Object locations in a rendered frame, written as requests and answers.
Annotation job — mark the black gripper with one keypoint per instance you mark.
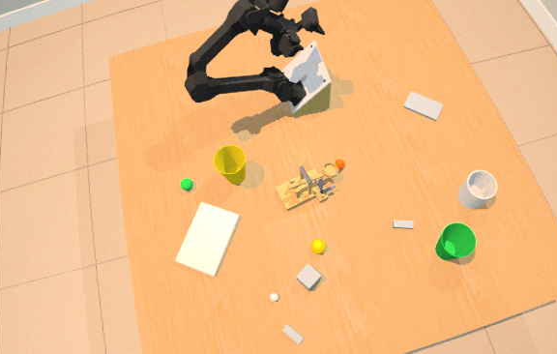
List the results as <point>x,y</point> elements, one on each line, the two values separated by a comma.
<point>309,21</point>

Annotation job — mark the yellow cup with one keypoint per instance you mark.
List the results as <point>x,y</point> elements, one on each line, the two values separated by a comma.
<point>230,162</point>

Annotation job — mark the grey flat bar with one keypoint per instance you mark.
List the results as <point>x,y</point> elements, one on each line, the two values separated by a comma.
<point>292,333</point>
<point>403,224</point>

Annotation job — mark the green ball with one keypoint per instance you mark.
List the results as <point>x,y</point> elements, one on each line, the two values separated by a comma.
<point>186,184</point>

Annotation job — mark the yellow ball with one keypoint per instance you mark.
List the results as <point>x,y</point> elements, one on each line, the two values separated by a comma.
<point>318,246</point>

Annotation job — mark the green cup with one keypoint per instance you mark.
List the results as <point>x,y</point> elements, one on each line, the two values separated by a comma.
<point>457,240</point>

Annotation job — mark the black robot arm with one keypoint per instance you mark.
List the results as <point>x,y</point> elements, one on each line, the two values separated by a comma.
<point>242,17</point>

